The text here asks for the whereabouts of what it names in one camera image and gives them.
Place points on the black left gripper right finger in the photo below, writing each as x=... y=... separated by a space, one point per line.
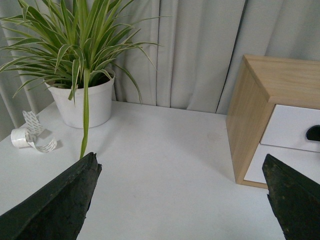
x=294 y=199

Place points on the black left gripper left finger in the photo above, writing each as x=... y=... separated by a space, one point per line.
x=58 y=210

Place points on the white drawer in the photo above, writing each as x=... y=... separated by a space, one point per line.
x=288 y=127
x=305 y=162

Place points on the light wooden drawer cabinet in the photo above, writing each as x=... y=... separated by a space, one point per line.
x=262 y=83

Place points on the white double-sided tape roll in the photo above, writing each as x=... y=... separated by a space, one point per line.
x=25 y=137

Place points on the white plant pot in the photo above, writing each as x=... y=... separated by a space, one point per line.
x=99 y=99

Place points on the green spider plant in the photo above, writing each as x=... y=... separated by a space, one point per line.
x=71 y=46

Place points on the grey curtain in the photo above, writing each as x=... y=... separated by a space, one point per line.
x=197 y=47

